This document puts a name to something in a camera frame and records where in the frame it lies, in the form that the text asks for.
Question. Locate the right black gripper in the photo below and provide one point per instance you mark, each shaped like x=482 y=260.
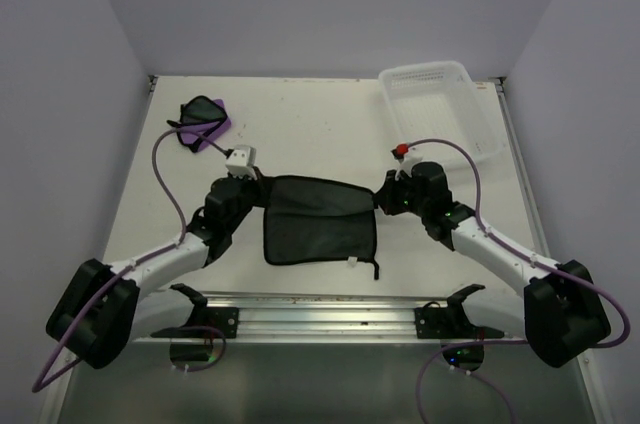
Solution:
x=385 y=196

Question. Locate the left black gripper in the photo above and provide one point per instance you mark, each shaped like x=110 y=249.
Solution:
x=262 y=186

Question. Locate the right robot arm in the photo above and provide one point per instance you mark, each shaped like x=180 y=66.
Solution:
x=556 y=309

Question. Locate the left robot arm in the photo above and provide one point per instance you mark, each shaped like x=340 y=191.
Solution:
x=94 y=317

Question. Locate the purple grey towel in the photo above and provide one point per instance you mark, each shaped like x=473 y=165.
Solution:
x=200 y=121

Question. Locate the white plastic basket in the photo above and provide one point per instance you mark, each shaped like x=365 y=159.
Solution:
x=439 y=100

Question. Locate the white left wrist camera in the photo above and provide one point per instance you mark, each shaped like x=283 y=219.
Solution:
x=240 y=162

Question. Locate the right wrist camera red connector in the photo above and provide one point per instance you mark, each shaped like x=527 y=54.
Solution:
x=400 y=151

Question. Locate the aluminium mounting rail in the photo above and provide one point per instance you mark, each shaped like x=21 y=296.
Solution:
x=298 y=319

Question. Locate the left black base bracket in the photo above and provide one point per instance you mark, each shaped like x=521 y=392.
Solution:
x=225 y=319

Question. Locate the black base bracket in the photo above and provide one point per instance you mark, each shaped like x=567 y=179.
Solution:
x=225 y=319
x=433 y=321

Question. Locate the right black base bracket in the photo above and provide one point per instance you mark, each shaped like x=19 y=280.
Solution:
x=433 y=321

